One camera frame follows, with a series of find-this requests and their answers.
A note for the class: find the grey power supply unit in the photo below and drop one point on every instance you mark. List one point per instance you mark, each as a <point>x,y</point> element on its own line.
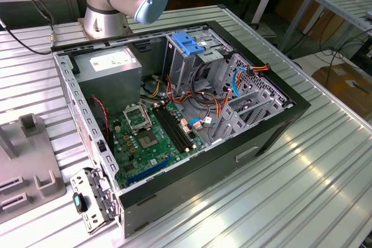
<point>110,79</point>

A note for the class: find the tall white board connector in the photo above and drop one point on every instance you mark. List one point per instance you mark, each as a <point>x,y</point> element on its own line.
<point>185,126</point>

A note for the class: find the metal optical drive cage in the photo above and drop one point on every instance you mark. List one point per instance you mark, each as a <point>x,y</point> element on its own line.
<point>180,68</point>

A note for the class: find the black open PC case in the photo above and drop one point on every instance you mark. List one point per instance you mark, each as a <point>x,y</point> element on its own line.
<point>203,178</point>

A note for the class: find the metal disk bay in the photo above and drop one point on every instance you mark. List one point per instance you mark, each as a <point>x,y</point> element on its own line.
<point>232,121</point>

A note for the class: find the cardboard box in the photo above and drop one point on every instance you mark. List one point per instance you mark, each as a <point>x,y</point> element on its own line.
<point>346,84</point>

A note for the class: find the beige board connector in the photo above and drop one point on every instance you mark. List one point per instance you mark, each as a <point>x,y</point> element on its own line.
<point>198,126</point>

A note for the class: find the small blue labelled plug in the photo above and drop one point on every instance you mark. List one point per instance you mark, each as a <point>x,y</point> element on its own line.
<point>194,120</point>

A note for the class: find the blue plastic drive latch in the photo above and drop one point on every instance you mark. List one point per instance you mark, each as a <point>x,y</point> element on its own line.
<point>184,45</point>

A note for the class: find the black latch teal button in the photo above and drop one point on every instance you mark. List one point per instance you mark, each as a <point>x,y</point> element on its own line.
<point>77,201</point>

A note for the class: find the blue expansion slot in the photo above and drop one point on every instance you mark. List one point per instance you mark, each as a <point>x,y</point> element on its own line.
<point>151,169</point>

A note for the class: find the metal slot bracket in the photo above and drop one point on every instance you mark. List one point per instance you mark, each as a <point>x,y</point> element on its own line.
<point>84,178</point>

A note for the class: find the black RAM slot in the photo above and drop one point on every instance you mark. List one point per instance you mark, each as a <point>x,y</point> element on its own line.
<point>178,126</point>
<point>172,129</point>
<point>175,127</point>

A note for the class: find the grey parts rack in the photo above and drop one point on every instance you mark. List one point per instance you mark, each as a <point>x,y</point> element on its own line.
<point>32,155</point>

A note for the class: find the CPU socket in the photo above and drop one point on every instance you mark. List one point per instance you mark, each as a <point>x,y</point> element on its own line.
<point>148,141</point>

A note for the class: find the black case fan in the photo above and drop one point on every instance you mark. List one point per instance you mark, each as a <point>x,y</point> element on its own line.
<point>100,115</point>

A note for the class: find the green motherboard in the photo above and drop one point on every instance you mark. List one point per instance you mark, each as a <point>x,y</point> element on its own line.
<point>157,156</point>

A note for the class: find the metal slat side table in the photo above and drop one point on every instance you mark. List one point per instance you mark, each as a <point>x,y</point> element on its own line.
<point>340,4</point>

